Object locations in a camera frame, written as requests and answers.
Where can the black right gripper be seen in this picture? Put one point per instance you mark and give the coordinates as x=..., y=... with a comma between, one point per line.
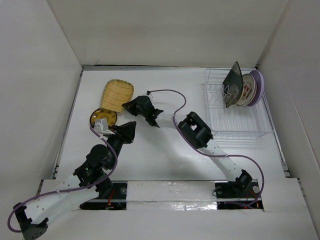
x=130, y=106

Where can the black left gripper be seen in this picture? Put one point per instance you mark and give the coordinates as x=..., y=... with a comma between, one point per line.
x=125, y=132

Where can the yellow brown rimmed round plate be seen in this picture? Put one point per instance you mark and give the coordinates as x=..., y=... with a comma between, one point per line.
x=102, y=113

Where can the yellow bamboo pattern tray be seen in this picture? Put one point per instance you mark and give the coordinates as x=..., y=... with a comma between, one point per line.
x=116, y=93

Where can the black square floral plate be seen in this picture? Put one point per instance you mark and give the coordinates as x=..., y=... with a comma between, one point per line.
x=233, y=85

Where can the white plate with red pattern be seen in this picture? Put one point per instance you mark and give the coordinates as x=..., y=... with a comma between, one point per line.
x=248, y=86

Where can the purple round plate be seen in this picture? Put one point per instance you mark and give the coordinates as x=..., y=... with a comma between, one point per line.
x=260, y=87

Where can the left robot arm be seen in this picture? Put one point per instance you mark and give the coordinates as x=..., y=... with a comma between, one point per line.
x=88, y=181

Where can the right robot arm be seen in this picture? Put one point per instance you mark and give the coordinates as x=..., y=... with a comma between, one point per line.
x=196, y=133

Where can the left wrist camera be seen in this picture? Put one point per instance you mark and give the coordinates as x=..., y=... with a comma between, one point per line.
x=101, y=126

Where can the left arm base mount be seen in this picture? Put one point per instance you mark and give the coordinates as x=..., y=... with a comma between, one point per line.
x=115, y=201

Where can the white wire dish rack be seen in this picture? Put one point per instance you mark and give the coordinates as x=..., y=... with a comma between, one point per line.
x=235, y=122

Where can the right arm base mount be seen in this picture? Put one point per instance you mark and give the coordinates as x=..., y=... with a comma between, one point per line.
x=229, y=198

